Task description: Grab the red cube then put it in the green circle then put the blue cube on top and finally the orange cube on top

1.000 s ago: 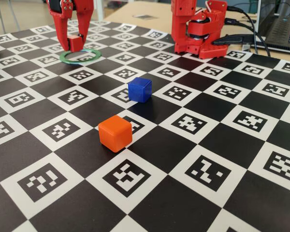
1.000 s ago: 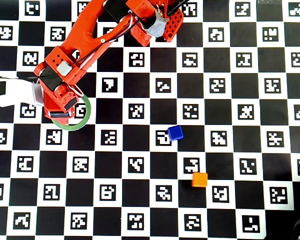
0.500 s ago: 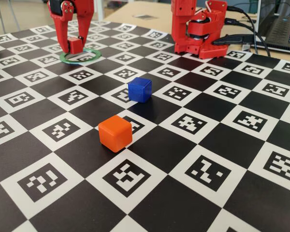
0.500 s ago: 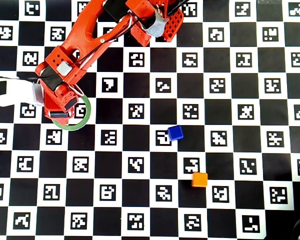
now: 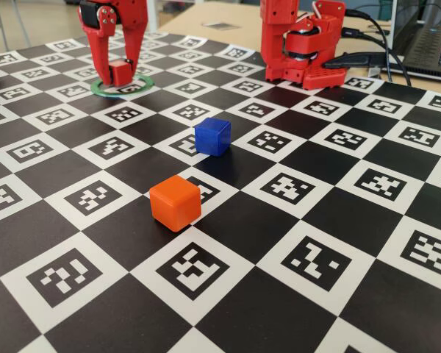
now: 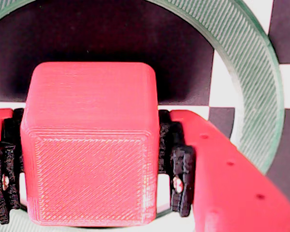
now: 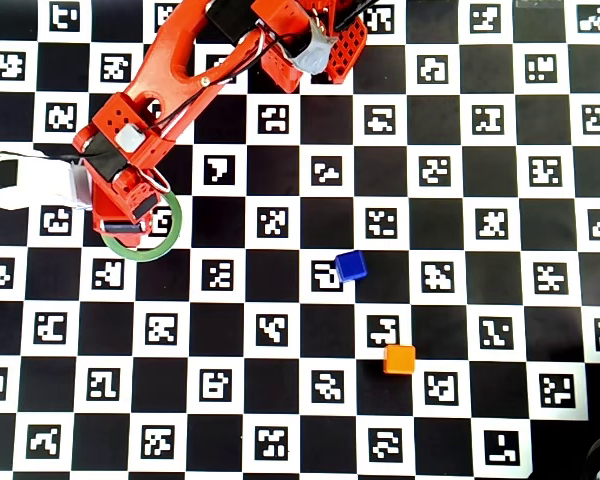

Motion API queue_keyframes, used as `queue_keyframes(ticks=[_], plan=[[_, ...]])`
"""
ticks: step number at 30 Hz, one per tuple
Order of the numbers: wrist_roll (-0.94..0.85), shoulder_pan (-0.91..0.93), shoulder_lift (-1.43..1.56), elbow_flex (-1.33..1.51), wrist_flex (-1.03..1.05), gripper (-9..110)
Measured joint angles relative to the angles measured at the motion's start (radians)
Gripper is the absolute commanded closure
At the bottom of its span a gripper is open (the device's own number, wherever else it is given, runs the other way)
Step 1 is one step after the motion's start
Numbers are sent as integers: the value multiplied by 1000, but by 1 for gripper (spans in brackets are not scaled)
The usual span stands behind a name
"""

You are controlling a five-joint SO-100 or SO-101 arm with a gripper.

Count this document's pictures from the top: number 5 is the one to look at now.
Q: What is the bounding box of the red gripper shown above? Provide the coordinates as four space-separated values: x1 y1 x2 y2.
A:
77 0 149 87

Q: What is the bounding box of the red cube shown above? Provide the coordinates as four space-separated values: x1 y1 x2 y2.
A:
108 60 135 88

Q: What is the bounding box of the blue cube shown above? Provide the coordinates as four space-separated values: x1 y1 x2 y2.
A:
194 117 232 157

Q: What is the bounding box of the orange cube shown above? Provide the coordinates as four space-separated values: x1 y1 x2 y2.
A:
148 174 203 233

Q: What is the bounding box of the white table leg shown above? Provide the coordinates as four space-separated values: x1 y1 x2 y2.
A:
146 0 159 33

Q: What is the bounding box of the small marker card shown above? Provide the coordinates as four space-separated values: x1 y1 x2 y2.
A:
201 21 242 31

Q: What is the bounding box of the black power plug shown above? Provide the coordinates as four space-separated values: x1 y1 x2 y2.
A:
322 51 390 71

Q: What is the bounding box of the black white marker mat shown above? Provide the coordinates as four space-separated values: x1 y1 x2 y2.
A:
0 29 441 353

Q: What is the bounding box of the dark laptop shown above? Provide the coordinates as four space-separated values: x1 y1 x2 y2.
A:
391 0 441 82

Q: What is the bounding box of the green ring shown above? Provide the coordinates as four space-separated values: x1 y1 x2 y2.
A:
90 74 155 99

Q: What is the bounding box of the black cable with connector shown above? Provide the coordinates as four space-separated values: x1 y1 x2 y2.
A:
340 27 413 88

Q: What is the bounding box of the thick black cable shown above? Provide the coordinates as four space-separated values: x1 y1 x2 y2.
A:
344 9 395 84

